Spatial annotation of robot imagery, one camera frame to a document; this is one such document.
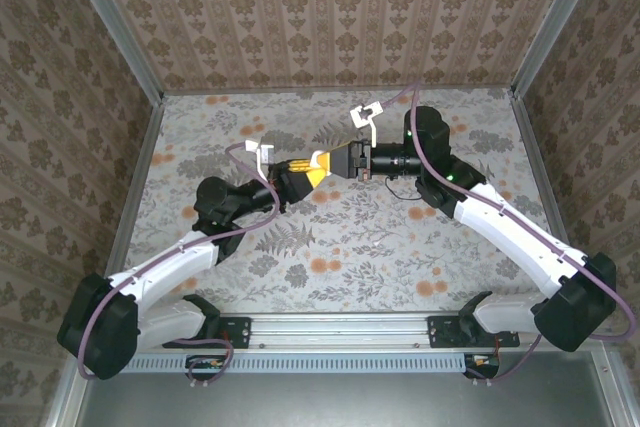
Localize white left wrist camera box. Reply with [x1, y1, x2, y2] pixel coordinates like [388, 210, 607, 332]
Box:
[243, 139, 276, 181]

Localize black connector box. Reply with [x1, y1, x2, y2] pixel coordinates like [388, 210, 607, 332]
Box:
[185, 354, 227, 381]
[463, 352, 502, 380]

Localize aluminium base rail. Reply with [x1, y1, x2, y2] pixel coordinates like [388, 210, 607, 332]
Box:
[219, 313, 464, 351]

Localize aluminium frame post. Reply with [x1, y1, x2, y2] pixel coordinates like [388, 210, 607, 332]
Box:
[509, 0, 609, 98]
[592, 349, 640, 427]
[57, 0, 166, 104]
[49, 376, 94, 427]

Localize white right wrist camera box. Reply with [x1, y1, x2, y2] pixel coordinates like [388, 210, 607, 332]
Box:
[348, 101, 385, 146]

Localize grey metal sheet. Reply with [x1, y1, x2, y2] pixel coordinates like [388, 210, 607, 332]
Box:
[74, 371, 614, 427]

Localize floral printed tablecloth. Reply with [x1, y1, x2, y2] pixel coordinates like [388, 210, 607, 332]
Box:
[130, 88, 556, 316]

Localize aluminium rear frame post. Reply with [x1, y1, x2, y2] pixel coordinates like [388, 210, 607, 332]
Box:
[57, 0, 166, 104]
[509, 0, 609, 98]

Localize aluminium table side rail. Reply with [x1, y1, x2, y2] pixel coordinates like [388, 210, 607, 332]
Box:
[102, 96, 165, 278]
[509, 89, 576, 268]

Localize aluminium front frame post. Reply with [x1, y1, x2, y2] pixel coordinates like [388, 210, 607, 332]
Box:
[592, 349, 640, 427]
[49, 376, 94, 427]

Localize slotted grey cable duct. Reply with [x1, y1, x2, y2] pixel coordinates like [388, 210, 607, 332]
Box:
[119, 351, 467, 374]

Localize thin black cable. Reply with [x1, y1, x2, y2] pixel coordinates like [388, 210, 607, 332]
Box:
[386, 175, 422, 201]

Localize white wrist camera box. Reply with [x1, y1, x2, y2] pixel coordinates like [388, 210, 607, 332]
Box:
[348, 101, 385, 146]
[243, 139, 276, 181]

